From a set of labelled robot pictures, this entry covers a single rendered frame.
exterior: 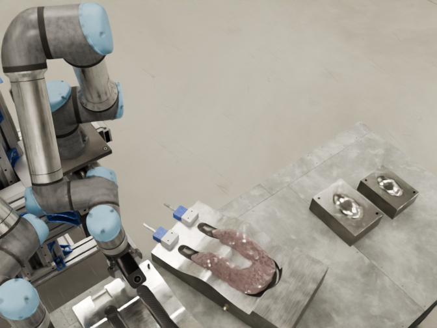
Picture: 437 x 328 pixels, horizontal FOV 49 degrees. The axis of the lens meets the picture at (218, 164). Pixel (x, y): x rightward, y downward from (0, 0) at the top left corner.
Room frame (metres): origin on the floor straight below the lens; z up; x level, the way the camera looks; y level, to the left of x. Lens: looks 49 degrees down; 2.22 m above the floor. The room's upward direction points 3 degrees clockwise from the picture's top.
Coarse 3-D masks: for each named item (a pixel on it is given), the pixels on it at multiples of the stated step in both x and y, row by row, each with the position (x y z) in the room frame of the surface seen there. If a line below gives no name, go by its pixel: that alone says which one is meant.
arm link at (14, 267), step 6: (0, 252) 0.53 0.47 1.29; (0, 258) 0.51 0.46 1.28; (6, 258) 0.52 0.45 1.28; (12, 258) 0.52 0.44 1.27; (0, 264) 0.50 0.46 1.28; (6, 264) 0.51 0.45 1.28; (12, 264) 0.51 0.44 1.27; (18, 264) 0.52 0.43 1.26; (0, 270) 0.49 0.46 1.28; (6, 270) 0.50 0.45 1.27; (12, 270) 0.50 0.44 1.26; (18, 270) 0.51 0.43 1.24; (0, 276) 0.48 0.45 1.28; (6, 276) 0.48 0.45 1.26; (12, 276) 0.49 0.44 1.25; (0, 282) 0.46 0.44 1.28
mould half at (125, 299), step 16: (144, 272) 0.71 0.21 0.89; (112, 288) 0.65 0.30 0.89; (128, 288) 0.65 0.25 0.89; (160, 288) 0.66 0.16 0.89; (80, 304) 0.60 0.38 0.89; (112, 304) 0.60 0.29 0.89; (128, 304) 0.60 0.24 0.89; (176, 304) 0.61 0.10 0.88; (80, 320) 0.55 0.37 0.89; (96, 320) 0.55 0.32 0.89; (128, 320) 0.56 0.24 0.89; (144, 320) 0.56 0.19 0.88; (176, 320) 0.56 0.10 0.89; (192, 320) 0.56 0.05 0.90
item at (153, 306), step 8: (144, 288) 0.66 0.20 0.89; (144, 296) 0.63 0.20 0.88; (152, 296) 0.63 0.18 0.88; (144, 304) 0.61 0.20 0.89; (152, 304) 0.61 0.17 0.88; (160, 304) 0.61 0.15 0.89; (104, 312) 0.58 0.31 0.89; (112, 312) 0.58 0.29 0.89; (152, 312) 0.59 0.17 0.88; (160, 312) 0.59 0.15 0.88; (112, 320) 0.56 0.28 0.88; (120, 320) 0.56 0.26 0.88; (160, 320) 0.56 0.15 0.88; (168, 320) 0.57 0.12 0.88
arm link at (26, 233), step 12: (0, 204) 0.61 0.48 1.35; (0, 216) 0.59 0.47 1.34; (12, 216) 0.60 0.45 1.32; (24, 216) 0.63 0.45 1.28; (36, 216) 0.63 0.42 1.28; (0, 228) 0.57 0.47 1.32; (12, 228) 0.58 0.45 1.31; (24, 228) 0.59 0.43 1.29; (36, 228) 0.60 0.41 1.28; (48, 228) 0.62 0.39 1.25; (0, 240) 0.56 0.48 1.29; (12, 240) 0.56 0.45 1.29; (24, 240) 0.57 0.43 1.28; (36, 240) 0.58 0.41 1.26; (12, 252) 0.53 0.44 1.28; (24, 252) 0.54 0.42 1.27; (24, 264) 0.53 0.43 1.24
